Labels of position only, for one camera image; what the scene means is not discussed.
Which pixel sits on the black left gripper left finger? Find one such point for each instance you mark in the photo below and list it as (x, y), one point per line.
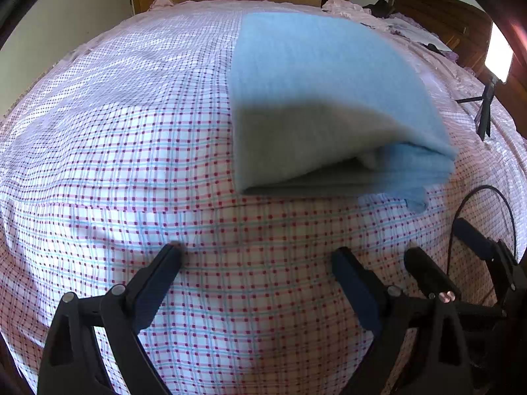
(132, 307)

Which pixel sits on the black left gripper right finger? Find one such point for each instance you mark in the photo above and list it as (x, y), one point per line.
(378, 307)

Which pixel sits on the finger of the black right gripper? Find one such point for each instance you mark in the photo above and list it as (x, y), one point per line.
(430, 278)
(483, 247)

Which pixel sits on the light blue fleece pants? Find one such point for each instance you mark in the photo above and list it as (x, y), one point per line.
(323, 106)

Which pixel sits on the pink checkered bed sheet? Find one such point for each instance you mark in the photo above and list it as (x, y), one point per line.
(125, 146)

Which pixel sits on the dark wooden headboard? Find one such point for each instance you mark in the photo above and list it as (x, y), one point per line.
(465, 29)

